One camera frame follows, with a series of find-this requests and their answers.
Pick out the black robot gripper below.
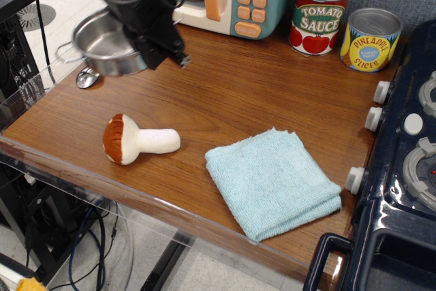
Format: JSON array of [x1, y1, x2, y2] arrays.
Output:
[[104, 0, 191, 70]]

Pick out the pineapple slices can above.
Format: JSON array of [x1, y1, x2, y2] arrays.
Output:
[[340, 7, 403, 73]]

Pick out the light blue folded cloth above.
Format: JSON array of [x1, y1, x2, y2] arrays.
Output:
[[205, 129, 341, 243]]

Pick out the tomato sauce can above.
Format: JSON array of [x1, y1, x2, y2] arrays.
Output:
[[289, 0, 348, 55]]

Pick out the small stainless steel pot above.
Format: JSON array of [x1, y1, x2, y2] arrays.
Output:
[[55, 8, 148, 76]]

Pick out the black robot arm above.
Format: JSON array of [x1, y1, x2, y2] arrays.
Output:
[[104, 0, 190, 70]]

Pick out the green handled metal spoon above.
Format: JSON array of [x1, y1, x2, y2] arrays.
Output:
[[76, 67, 99, 89]]

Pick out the plush brown white mushroom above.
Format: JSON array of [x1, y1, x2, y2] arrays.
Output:
[[102, 113, 181, 166]]

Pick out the dark blue toy stove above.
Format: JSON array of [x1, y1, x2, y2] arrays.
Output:
[[304, 20, 435, 290]]

